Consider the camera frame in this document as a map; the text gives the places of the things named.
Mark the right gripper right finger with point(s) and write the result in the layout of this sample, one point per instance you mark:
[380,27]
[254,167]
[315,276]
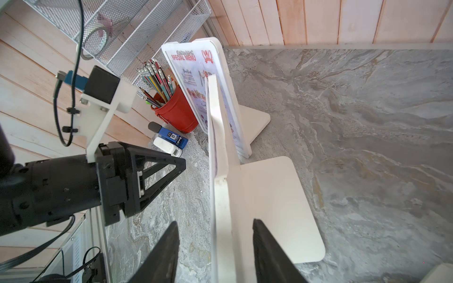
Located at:
[271,262]

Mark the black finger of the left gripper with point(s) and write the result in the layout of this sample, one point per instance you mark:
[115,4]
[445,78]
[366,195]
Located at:
[148,173]

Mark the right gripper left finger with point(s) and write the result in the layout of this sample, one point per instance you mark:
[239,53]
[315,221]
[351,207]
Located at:
[161,264]

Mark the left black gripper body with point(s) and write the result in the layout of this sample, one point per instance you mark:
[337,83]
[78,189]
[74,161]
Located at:
[52,190]

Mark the pink new menu sheet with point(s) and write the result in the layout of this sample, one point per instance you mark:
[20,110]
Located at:
[192,68]

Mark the blue white stapler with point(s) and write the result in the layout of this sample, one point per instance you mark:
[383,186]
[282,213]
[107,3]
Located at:
[167,140]

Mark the red pencil cup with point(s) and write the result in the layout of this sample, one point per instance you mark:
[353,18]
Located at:
[163,93]

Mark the white plastic tray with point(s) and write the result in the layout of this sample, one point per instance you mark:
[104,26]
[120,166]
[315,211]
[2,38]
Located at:
[442,273]

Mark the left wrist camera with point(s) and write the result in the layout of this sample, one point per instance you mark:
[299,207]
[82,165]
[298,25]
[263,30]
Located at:
[102,94]

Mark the white wire wall shelf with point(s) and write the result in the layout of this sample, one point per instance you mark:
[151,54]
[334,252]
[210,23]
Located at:
[140,28]

